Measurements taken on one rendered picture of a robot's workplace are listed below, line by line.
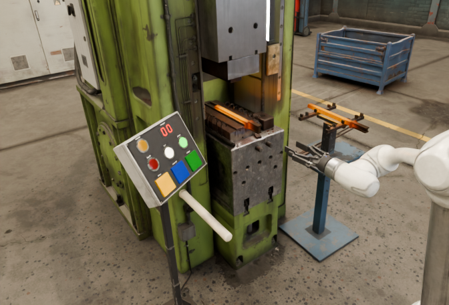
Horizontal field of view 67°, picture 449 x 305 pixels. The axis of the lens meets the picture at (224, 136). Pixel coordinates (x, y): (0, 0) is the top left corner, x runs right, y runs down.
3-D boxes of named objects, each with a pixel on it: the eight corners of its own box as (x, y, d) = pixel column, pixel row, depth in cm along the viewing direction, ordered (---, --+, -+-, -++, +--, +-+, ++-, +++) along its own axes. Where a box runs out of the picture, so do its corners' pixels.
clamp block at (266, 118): (274, 126, 200) (274, 116, 197) (263, 131, 196) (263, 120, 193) (260, 120, 209) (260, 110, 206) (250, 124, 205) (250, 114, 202)
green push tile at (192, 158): (203, 163, 155) (195, 149, 154) (193, 171, 150) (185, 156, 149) (200, 164, 157) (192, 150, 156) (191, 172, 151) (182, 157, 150)
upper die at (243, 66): (258, 71, 178) (259, 53, 173) (228, 80, 168) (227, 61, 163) (214, 57, 208) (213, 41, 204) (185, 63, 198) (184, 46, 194)
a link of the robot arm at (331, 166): (347, 177, 146) (335, 171, 150) (349, 159, 142) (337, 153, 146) (333, 185, 142) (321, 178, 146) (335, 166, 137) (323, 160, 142)
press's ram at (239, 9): (278, 49, 180) (281, -36, 162) (218, 63, 161) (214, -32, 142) (231, 37, 211) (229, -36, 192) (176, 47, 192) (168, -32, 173)
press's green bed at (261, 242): (278, 246, 239) (280, 192, 218) (236, 273, 221) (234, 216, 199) (231, 206, 280) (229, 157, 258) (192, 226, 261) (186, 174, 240)
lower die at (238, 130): (258, 132, 194) (258, 119, 190) (230, 144, 184) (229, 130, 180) (216, 110, 225) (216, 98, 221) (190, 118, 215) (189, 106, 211)
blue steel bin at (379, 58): (406, 81, 529) (417, 33, 495) (381, 94, 484) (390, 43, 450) (339, 66, 611) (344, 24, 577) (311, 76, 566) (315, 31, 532)
